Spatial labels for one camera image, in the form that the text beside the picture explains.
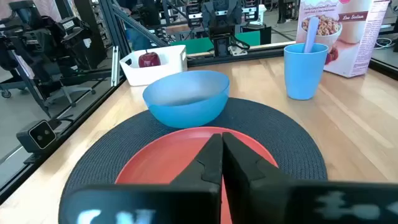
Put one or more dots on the blue plastic bowl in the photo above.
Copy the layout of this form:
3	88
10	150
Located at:
186	112

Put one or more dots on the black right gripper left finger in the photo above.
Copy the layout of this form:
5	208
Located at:
199	199

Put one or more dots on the grey office chair base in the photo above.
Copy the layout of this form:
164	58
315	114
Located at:
71	91

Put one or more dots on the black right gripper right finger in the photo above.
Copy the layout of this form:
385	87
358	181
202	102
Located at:
264	199

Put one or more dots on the blue plastic cup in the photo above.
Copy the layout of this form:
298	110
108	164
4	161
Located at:
303	77

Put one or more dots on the white plastic bin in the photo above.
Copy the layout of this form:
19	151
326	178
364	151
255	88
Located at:
149	76

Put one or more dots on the black background robot equipment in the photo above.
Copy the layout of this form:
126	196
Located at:
46	40

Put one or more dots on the silver metal bracket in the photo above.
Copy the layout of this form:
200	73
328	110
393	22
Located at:
115	65

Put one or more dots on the dark round woven placemat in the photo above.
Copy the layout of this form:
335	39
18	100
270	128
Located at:
280	140

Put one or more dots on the small black table-level camera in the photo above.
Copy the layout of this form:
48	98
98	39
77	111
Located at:
40	135

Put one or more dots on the red apple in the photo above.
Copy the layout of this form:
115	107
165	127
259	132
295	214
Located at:
149	59

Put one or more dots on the red plate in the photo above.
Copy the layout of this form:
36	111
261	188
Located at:
161	161

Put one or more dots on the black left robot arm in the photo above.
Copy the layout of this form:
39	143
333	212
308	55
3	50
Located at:
221	40

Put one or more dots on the green floor mat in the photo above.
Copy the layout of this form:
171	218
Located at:
248	39

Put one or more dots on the pink strawberry yogurt cereal box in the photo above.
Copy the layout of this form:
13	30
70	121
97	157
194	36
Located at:
367	37

